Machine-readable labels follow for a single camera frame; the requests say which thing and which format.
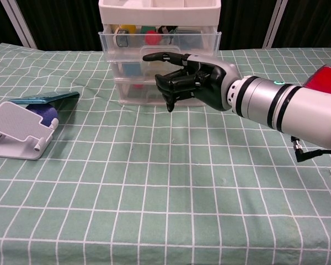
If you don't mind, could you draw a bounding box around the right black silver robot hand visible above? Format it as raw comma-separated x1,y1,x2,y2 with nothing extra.
142,51,239,113

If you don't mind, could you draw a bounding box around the black round object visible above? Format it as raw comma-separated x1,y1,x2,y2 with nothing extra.
157,25,179,37

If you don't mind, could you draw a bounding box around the clear drawer with small toys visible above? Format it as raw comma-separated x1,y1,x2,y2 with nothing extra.
98,29,222,64

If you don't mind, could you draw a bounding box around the blue-grey rectangular block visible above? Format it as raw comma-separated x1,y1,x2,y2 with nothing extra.
124,63,142,76

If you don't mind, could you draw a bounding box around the clear drawer with red items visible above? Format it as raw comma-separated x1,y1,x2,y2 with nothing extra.
114,81,211,106

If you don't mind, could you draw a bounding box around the white plastic drawer cabinet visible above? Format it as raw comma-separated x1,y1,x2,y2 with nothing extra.
98,0,221,106

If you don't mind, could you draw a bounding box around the clear drawer with blue item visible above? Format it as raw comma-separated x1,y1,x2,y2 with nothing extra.
110,61,212,84

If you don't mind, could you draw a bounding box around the red plastic toy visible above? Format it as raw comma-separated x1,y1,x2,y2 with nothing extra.
145,30,159,46

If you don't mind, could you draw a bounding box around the yellow plastic toy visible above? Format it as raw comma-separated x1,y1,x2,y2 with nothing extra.
112,24,136,35

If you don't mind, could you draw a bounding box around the green checked tablecloth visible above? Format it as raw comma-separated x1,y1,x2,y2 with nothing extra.
0,44,331,265

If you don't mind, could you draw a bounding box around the red pad with blue rim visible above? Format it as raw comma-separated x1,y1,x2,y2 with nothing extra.
303,64,331,97

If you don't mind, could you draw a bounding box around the teal smartphone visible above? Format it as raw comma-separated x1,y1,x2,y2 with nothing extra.
8,91,81,105

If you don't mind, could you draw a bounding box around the dark blue ball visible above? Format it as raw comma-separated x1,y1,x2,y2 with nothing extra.
26,103,60,128

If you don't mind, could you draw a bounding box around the white folding phone stand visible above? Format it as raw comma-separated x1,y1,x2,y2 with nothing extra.
0,101,59,161

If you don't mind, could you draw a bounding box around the white frame post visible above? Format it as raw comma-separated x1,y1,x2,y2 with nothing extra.
0,0,37,48
263,0,289,49

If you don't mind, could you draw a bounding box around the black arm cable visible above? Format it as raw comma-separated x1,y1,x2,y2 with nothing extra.
290,135,331,164

